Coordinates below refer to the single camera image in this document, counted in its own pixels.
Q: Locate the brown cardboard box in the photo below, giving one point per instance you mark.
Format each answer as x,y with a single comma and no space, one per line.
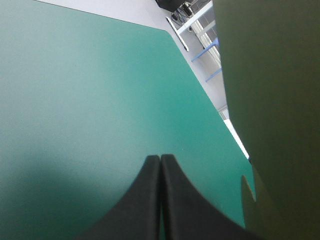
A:
275,112

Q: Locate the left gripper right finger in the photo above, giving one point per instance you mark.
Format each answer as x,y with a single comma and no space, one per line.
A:
190,215

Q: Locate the black chair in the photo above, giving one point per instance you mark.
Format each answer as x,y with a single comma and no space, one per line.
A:
168,4

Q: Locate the white and blue rack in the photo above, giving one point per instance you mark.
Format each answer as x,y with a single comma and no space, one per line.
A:
200,37

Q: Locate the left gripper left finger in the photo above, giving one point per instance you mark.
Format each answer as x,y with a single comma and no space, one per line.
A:
140,205

